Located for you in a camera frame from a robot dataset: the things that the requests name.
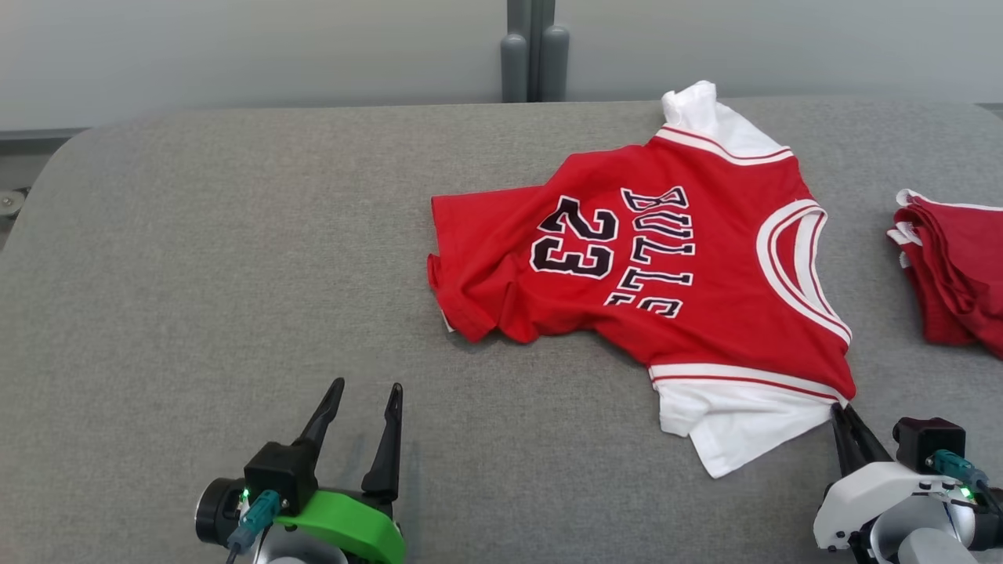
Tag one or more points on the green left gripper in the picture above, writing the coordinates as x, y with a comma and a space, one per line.
353, 521

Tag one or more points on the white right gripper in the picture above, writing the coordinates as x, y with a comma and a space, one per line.
858, 497

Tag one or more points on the red white basketball jersey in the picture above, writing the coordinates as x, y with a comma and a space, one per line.
705, 329

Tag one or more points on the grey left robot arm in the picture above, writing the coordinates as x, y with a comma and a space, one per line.
215, 513

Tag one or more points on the folded red garment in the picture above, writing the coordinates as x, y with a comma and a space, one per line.
956, 266

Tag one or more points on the grey fabric sofa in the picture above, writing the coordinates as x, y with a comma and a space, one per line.
235, 274

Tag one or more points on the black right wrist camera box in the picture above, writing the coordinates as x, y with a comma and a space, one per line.
928, 439

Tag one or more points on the grey round post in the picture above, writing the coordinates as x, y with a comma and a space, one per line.
555, 66
513, 70

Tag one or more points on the grey upright rail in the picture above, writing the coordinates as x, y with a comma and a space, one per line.
533, 23

